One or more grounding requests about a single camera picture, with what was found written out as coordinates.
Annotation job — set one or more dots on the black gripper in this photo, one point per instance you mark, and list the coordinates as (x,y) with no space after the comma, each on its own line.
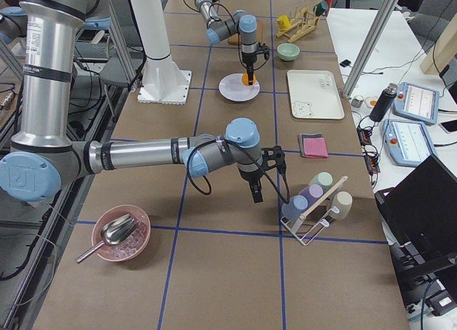
(248,58)
(252,182)

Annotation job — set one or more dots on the orange fruit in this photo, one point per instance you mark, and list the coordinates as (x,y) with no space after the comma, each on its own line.
(247,81)

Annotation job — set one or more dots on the white round plate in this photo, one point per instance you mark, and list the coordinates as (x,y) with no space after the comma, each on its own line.
(233,89)

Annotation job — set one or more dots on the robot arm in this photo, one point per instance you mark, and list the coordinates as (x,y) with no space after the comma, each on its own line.
(43,159)
(240,23)

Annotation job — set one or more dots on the cream bear serving tray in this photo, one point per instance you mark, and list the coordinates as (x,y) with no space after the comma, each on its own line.
(314,95)

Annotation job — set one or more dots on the wooden cutting board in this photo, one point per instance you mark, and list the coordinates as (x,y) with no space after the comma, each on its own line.
(235,40)

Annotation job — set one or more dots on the green ceramic bowl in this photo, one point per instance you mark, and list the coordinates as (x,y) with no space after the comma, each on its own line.
(288,51)

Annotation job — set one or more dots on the blue plastic cup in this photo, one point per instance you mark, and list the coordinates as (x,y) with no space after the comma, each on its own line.
(296,206)

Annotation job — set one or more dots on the purple plastic cup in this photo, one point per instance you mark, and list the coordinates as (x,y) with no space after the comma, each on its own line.
(312,193)

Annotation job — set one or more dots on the yellow mug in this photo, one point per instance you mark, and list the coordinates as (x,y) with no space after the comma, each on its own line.
(283,22)

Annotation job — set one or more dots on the green plastic cup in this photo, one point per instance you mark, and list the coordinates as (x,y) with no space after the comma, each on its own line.
(323,179)

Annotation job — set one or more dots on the grey folded cloth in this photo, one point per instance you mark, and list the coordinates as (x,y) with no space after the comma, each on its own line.
(301,137)

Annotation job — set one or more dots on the pink folded cloth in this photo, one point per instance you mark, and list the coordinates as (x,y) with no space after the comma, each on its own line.
(315,148)

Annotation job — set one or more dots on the wooden drying rack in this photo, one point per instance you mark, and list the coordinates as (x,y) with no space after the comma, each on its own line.
(303,22)

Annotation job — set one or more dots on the beige plastic cup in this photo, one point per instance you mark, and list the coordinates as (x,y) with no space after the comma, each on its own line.
(341,205)

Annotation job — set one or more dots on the dark green mug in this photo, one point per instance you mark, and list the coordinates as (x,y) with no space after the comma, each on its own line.
(321,9)

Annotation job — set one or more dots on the small metal tin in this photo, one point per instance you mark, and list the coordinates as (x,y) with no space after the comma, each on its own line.
(357,101)

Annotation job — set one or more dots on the pink bowl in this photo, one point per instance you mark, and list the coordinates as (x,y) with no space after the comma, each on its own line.
(133,241)

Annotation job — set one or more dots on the black water bottle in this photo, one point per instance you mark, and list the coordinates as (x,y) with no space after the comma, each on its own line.
(383,103)

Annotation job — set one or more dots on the metal scoop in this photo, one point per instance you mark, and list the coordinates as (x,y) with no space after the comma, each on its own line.
(113,233)

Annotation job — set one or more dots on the lower teach pendant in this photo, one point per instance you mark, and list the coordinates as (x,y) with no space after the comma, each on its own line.
(408,142)

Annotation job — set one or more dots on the teach pendant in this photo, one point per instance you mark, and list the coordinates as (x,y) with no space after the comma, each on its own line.
(416,103)
(408,142)

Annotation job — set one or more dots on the upper teach pendant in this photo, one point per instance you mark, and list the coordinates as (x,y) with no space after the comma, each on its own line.
(416,103)

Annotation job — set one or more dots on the black laptop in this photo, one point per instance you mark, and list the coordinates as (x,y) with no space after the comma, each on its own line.
(421,210)

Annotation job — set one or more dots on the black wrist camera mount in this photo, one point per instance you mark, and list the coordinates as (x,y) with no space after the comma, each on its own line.
(274,158)

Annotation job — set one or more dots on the white wire cup rack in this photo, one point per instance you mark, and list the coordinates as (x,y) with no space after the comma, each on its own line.
(308,236)

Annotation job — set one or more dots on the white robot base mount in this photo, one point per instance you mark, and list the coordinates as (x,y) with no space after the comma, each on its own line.
(163,81)

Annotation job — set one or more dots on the aluminium frame post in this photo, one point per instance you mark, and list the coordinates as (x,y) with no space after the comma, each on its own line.
(372,37)

